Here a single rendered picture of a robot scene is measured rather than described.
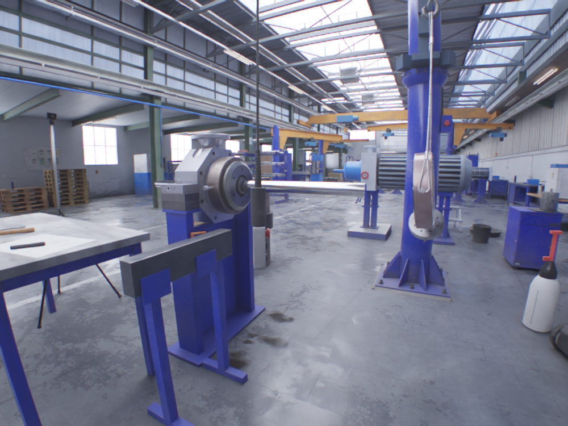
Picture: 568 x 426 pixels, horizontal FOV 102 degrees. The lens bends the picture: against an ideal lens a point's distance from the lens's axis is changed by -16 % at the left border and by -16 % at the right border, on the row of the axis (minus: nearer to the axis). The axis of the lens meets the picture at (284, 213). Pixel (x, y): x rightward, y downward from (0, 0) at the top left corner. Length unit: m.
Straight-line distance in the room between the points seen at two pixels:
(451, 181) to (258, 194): 4.29
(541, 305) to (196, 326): 2.49
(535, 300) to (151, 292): 2.58
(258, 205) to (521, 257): 3.78
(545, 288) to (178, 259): 2.50
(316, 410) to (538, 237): 3.40
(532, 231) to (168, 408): 4.02
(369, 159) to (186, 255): 4.07
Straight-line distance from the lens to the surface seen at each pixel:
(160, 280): 1.19
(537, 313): 2.75
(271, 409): 1.64
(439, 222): 1.71
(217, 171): 1.69
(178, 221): 1.67
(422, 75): 2.98
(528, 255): 4.26
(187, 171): 1.74
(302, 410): 1.63
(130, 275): 1.12
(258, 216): 0.81
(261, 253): 0.82
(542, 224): 4.22
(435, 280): 3.18
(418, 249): 3.01
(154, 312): 1.24
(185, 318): 1.90
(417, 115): 2.96
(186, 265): 1.29
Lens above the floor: 1.20
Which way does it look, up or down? 9 degrees down
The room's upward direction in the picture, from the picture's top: straight up
